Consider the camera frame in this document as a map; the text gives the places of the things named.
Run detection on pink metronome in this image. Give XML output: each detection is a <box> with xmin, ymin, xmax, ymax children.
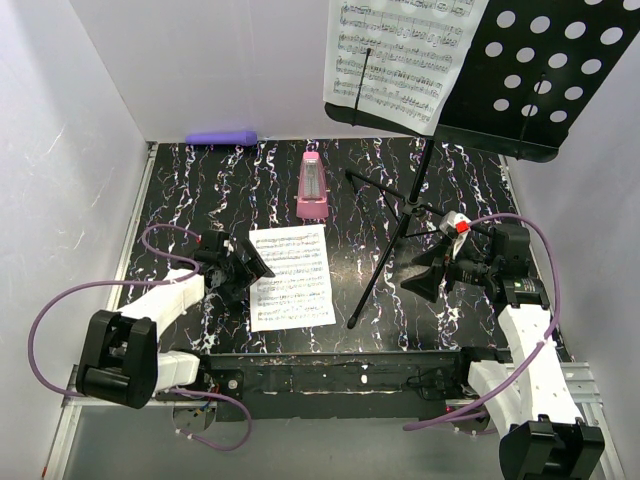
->
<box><xmin>296</xmin><ymin>151</ymin><xmax>329</xmax><ymax>220</ymax></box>

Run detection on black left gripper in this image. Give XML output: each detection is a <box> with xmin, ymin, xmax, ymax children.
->
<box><xmin>218</xmin><ymin>240</ymin><xmax>273</xmax><ymax>304</ymax></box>

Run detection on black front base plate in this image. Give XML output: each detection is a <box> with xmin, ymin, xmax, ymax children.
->
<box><xmin>205</xmin><ymin>351</ymin><xmax>470</xmax><ymax>420</ymax></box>

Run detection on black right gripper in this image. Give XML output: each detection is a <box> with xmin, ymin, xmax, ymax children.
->
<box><xmin>400</xmin><ymin>232</ymin><xmax>498</xmax><ymax>302</ymax></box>

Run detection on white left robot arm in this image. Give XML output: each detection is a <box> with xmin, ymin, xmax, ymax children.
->
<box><xmin>75</xmin><ymin>230</ymin><xmax>275</xmax><ymax>409</ymax></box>

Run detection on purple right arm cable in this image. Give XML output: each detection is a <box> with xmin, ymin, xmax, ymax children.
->
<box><xmin>402</xmin><ymin>212</ymin><xmax>559</xmax><ymax>432</ymax></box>

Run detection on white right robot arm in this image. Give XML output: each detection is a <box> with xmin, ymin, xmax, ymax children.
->
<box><xmin>401</xmin><ymin>215</ymin><xmax>605</xmax><ymax>479</ymax></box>

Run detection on purple cylindrical case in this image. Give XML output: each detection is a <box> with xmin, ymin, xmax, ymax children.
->
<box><xmin>185</xmin><ymin>130</ymin><xmax>258</xmax><ymax>146</ymax></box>

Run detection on aluminium front rail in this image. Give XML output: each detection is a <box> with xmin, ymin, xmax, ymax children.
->
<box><xmin>561</xmin><ymin>362</ymin><xmax>602</xmax><ymax>404</ymax></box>

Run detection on white sheet music page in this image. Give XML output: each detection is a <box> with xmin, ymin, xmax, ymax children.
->
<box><xmin>323</xmin><ymin>1</ymin><xmax>487</xmax><ymax>136</ymax></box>
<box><xmin>249</xmin><ymin>224</ymin><xmax>336</xmax><ymax>333</ymax></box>

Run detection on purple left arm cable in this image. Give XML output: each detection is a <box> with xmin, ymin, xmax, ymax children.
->
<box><xmin>28</xmin><ymin>223</ymin><xmax>254</xmax><ymax>451</ymax></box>

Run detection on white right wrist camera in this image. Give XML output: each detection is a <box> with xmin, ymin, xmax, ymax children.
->
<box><xmin>438</xmin><ymin>211</ymin><xmax>471</xmax><ymax>260</ymax></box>

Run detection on aluminium rail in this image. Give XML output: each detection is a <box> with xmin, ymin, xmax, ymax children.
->
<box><xmin>98</xmin><ymin>141</ymin><xmax>159</xmax><ymax>281</ymax></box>
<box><xmin>561</xmin><ymin>362</ymin><xmax>602</xmax><ymax>404</ymax></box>

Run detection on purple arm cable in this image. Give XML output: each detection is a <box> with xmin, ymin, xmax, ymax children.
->
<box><xmin>28</xmin><ymin>223</ymin><xmax>254</xmax><ymax>451</ymax></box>
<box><xmin>402</xmin><ymin>212</ymin><xmax>559</xmax><ymax>432</ymax></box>

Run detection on aluminium left side rail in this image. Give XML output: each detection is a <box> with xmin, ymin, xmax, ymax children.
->
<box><xmin>98</xmin><ymin>141</ymin><xmax>159</xmax><ymax>281</ymax></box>

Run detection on black folding music stand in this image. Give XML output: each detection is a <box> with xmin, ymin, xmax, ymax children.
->
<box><xmin>322</xmin><ymin>0</ymin><xmax>640</xmax><ymax>330</ymax></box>

